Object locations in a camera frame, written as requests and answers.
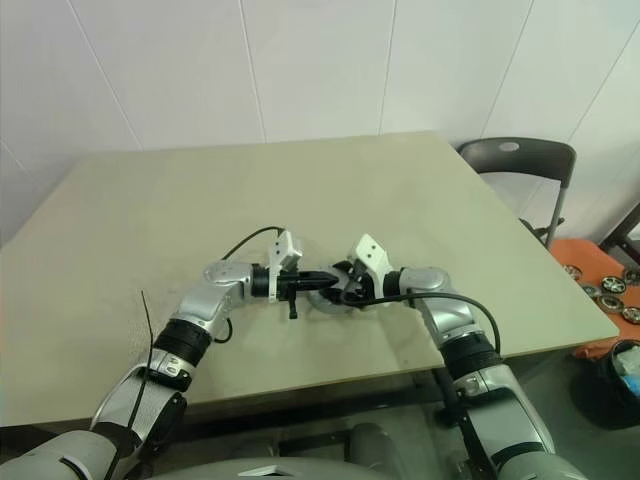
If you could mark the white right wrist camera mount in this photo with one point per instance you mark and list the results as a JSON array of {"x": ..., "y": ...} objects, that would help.
[{"x": 372, "y": 255}]

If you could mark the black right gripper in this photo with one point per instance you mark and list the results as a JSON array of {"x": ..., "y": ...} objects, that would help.
[{"x": 362, "y": 285}]

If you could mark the black metal rack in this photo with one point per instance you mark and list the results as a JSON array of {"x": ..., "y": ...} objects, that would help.
[{"x": 622, "y": 225}]

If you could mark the black table leg frame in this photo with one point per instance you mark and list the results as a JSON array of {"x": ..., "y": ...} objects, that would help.
[{"x": 300, "y": 407}]

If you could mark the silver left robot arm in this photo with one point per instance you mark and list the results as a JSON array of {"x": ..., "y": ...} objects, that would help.
[{"x": 200, "y": 305}]

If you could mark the black bin with trash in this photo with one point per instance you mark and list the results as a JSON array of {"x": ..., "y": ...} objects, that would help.
[{"x": 600, "y": 392}]

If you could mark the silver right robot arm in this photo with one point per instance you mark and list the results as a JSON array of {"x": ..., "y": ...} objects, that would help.
[{"x": 455, "y": 320}]

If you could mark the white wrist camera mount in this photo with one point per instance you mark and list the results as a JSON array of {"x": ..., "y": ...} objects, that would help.
[
  {"x": 280, "y": 250},
  {"x": 372, "y": 255}
]

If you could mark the round cover plate with circuit board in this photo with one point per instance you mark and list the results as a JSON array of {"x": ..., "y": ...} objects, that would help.
[{"x": 316, "y": 299}]

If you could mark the orange tray with wheels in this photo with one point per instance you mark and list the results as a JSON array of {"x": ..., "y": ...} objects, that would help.
[{"x": 575, "y": 255}]

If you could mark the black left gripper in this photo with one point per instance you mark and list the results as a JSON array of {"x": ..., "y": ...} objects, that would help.
[{"x": 290, "y": 285}]

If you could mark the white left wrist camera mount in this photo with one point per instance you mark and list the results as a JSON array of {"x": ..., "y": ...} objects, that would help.
[{"x": 280, "y": 250}]

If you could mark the black folding chair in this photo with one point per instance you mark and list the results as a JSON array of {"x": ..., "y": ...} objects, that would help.
[{"x": 520, "y": 155}]

